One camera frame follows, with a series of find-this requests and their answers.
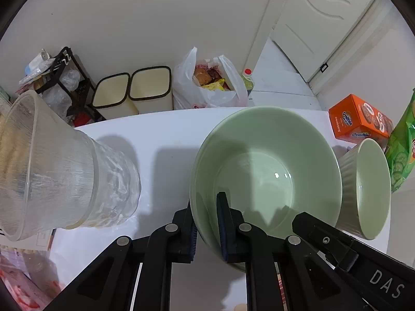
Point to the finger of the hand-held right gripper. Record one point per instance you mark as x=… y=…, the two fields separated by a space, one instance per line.
x=324 y=239

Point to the green ribbed ceramic bowl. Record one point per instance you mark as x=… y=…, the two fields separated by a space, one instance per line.
x=269 y=155
x=369 y=188

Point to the pile of white packets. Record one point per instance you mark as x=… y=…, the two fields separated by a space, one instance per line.
x=37 y=63

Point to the orange biscuit box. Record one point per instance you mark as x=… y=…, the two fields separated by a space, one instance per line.
x=350 y=116

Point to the pink snack packet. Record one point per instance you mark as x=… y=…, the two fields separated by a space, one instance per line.
x=19 y=291

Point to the white plastic bag with food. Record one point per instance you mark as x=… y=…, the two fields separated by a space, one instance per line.
x=184 y=84

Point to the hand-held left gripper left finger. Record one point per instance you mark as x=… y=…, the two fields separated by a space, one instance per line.
x=194 y=243

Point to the bottle with red cap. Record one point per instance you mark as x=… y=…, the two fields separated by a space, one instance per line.
x=248 y=72

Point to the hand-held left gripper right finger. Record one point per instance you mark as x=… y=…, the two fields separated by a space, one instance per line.
x=223 y=226

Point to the black metal rack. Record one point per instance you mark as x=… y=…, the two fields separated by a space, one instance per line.
x=60 y=63

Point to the clear textured plastic cup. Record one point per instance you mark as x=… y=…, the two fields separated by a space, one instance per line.
x=64 y=175

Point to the cream bin with dark rim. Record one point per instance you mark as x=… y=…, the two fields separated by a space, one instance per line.
x=112 y=90
x=149 y=84

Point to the green chips bag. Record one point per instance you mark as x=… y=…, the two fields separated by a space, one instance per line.
x=402 y=162

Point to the white door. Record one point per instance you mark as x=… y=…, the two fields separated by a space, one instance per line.
x=324 y=22

